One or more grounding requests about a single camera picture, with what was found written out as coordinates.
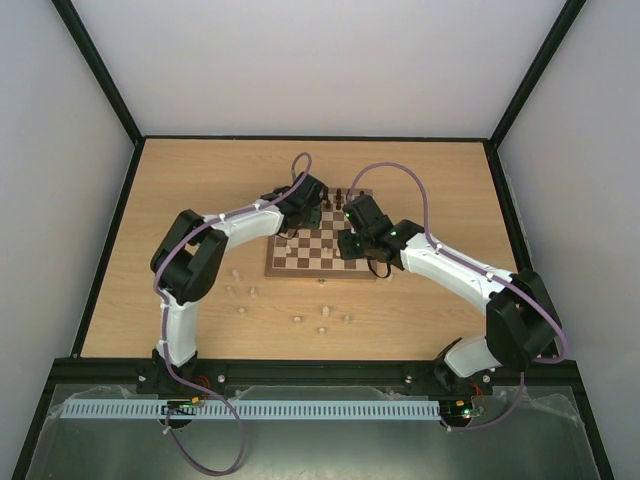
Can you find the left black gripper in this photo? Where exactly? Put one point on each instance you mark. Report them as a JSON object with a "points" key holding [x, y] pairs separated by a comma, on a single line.
{"points": [[316, 218]]}

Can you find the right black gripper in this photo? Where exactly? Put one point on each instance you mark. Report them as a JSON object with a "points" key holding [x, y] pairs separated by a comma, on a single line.
{"points": [[350, 243]]}

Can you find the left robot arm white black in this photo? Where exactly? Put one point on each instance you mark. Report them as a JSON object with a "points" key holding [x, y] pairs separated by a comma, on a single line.
{"points": [[188, 259]]}

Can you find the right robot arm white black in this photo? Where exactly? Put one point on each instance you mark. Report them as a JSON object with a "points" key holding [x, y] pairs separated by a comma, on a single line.
{"points": [[520, 319]]}

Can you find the wooden chess board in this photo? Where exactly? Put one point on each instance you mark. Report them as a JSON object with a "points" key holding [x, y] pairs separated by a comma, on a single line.
{"points": [[307, 261]]}

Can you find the dark king back row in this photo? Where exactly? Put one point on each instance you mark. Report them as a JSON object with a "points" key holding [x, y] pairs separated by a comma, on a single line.
{"points": [[327, 200]]}

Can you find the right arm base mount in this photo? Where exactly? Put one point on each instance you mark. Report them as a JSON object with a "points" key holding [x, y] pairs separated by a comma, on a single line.
{"points": [[435, 378]]}

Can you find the light blue cable duct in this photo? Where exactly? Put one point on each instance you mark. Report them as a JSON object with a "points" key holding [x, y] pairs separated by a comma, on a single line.
{"points": [[253, 410]]}

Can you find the black aluminium frame rail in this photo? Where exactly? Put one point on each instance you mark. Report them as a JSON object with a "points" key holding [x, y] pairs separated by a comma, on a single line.
{"points": [[241, 374]]}

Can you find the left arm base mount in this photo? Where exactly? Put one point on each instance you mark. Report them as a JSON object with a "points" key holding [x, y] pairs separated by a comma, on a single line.
{"points": [[175, 380]]}

